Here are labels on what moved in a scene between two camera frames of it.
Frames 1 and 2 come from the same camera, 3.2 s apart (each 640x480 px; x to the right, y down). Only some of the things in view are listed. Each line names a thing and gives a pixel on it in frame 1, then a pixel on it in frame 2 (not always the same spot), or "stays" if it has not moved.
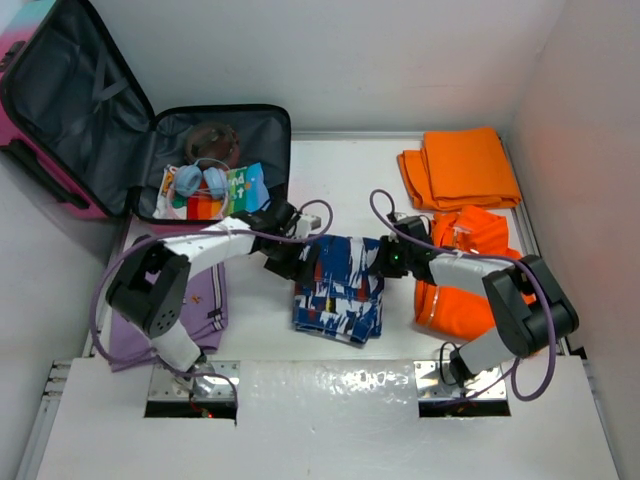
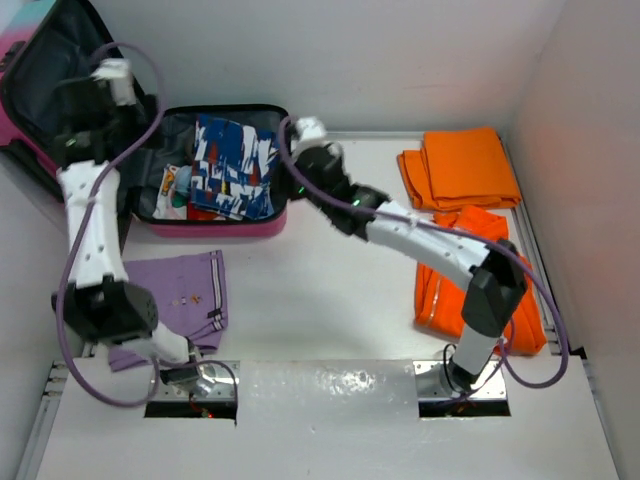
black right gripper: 382,266 -> 292,194
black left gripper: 299,271 -> 145,109
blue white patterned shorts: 343,296 -> 232,169
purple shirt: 205,320 stays
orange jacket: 457,313 stays
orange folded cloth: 459,168 stays
